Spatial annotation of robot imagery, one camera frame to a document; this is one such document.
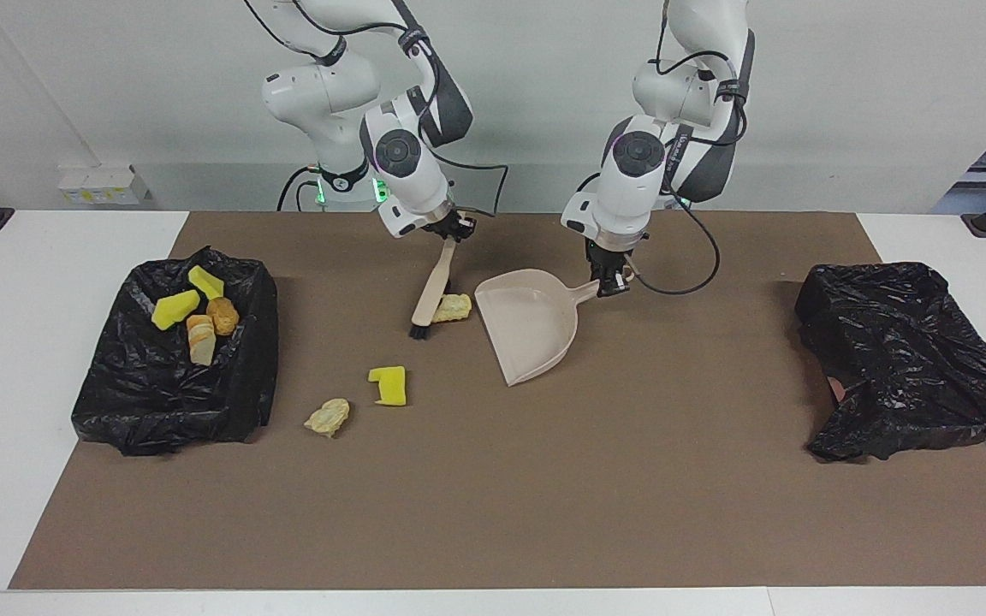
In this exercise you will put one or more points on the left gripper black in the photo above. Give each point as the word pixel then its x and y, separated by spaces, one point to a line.
pixel 613 259

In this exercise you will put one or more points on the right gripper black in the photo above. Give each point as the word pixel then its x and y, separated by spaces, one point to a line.
pixel 452 225

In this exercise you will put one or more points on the beige hand brush black bristles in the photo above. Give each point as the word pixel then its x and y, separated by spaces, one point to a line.
pixel 431 295

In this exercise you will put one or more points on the beige paper ball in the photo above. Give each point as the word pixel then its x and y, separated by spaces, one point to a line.
pixel 328 417
pixel 454 309

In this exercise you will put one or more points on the beige plastic dustpan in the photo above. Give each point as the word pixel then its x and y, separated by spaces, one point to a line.
pixel 531 329

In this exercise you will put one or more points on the notched yellow sponge block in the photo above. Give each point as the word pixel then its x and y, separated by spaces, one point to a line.
pixel 390 389

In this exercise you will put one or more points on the brown bread roll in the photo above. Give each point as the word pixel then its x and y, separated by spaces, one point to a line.
pixel 223 316

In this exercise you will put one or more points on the yellow sponge wedge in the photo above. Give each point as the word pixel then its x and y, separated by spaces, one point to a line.
pixel 206 281

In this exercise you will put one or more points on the white beige foam chunk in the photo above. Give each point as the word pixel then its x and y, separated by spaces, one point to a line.
pixel 201 342

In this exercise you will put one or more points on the chunky yellow sponge piece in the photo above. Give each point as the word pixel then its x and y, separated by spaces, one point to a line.
pixel 175 309

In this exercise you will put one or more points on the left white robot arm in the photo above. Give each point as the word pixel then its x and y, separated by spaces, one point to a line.
pixel 630 188

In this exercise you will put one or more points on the black bag lined bin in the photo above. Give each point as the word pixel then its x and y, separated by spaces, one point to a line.
pixel 904 359
pixel 159 393

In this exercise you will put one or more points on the brown table mat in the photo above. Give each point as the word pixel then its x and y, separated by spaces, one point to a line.
pixel 493 547

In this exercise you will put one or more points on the white wall socket box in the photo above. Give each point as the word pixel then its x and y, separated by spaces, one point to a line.
pixel 103 186

